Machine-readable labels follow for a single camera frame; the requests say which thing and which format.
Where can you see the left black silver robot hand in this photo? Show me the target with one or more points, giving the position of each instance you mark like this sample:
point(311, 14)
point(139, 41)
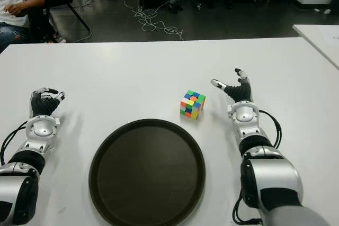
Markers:
point(43, 104)

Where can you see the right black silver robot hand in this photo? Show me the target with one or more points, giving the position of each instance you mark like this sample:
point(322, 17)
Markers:
point(241, 91)

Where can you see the multicoloured Rubik's cube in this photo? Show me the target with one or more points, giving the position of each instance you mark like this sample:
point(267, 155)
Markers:
point(192, 105)

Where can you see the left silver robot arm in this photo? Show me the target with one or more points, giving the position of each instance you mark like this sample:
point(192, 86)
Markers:
point(39, 130)

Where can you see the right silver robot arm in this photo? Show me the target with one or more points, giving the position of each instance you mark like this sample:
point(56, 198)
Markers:
point(272, 175)

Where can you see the dark brown round plate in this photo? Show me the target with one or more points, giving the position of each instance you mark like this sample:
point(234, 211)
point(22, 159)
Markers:
point(147, 173)

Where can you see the white side table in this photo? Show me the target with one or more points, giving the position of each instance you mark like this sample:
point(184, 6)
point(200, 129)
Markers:
point(320, 38)

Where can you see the white paper scrap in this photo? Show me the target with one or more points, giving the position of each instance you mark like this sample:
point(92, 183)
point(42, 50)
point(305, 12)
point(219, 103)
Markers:
point(327, 11)

